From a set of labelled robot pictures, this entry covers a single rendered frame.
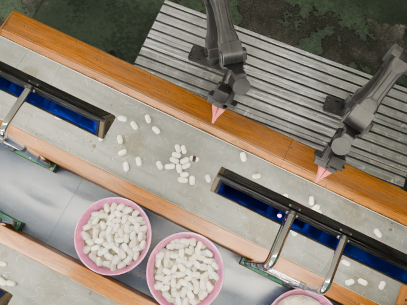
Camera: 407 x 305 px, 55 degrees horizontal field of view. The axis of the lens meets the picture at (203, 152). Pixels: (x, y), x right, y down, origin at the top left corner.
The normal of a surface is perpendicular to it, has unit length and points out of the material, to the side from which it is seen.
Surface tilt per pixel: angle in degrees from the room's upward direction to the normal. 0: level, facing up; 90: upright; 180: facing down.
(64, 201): 0
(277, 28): 0
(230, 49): 15
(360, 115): 20
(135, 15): 0
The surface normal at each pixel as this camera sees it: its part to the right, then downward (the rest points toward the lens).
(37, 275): 0.04, -0.25
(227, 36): 0.10, 0.00
